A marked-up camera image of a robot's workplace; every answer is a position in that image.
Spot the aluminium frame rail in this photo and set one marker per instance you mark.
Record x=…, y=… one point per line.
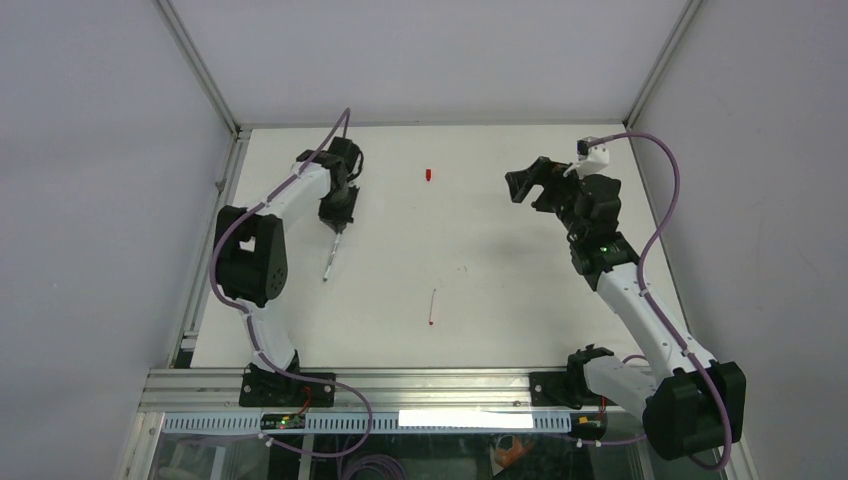
x=387, y=389

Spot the orange object below table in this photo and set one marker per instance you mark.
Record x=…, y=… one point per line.
x=507, y=449

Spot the white pen red end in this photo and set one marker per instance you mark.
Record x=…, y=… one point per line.
x=431, y=309

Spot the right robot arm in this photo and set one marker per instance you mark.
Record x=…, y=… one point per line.
x=690, y=402

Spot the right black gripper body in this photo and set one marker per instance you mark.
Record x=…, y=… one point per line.
x=559, y=193

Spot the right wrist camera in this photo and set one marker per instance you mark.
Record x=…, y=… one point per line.
x=593, y=157

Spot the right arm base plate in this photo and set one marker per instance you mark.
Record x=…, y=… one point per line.
x=559, y=388

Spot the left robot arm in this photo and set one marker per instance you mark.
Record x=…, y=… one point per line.
x=249, y=265

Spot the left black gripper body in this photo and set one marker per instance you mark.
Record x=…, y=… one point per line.
x=336, y=208

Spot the white slotted cable duct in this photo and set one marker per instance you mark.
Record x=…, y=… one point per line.
x=407, y=421

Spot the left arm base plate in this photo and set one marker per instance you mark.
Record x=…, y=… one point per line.
x=264, y=389

